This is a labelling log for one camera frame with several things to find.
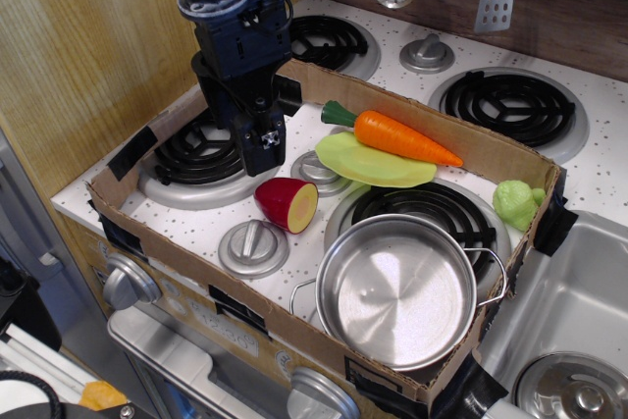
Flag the green toy lettuce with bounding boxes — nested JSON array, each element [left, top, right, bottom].
[[493, 180, 546, 232]]

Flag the brown cardboard fence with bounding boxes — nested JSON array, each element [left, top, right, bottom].
[[87, 60, 566, 405]]

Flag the front right stove burner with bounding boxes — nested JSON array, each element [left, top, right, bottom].
[[324, 179, 511, 301]]

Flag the light green plastic plate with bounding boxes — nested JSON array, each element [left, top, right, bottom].
[[315, 131, 437, 188]]

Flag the hanging silver slotted spatula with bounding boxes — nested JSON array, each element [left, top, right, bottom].
[[474, 0, 514, 34]]

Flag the black cable bottom left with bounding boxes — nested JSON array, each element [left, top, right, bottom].
[[0, 369, 65, 419]]

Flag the silver right oven knob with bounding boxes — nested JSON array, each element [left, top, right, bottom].
[[287, 367, 361, 419]]

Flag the silver front stove knob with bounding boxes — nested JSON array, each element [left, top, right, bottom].
[[218, 220, 289, 280]]

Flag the red halved toy fruit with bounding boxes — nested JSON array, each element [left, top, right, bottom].
[[254, 178, 319, 235]]

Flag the silver oven door handle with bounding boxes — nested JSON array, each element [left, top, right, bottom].
[[107, 307, 288, 418]]

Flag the silver middle stove knob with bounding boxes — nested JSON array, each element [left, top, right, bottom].
[[290, 151, 351, 197]]

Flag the silver left oven knob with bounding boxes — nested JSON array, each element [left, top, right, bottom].
[[103, 253, 162, 311]]

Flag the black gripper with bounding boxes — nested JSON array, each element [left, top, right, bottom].
[[189, 0, 293, 177]]

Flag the back right stove burner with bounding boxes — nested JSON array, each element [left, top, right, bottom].
[[428, 67, 590, 164]]

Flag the stove burner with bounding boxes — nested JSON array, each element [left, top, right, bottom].
[[138, 110, 278, 211], [289, 15, 381, 80], [428, 67, 590, 164], [324, 179, 511, 301]]

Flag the orange toy carrot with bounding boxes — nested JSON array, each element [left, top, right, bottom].
[[321, 100, 463, 167]]

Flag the back left stove burner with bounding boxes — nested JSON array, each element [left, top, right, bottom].
[[289, 15, 381, 80]]

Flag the stainless steel sink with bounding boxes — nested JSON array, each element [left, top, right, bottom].
[[480, 212, 627, 418]]

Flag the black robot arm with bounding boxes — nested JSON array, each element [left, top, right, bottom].
[[178, 0, 293, 176]]

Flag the silver sink drain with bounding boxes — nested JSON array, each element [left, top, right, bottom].
[[511, 352, 627, 418]]

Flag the silver stove knob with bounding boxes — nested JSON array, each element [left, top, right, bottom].
[[290, 151, 351, 197], [399, 33, 455, 74], [218, 220, 289, 280]]

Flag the silver oven knob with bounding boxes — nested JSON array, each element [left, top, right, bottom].
[[103, 253, 162, 311], [287, 367, 361, 419]]

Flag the silver back stove knob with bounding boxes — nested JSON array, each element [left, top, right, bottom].
[[399, 33, 455, 74]]

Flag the front left stove burner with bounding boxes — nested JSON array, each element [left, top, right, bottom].
[[138, 110, 278, 211]]

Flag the silver metal pot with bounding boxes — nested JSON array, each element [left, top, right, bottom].
[[310, 214, 509, 372]]

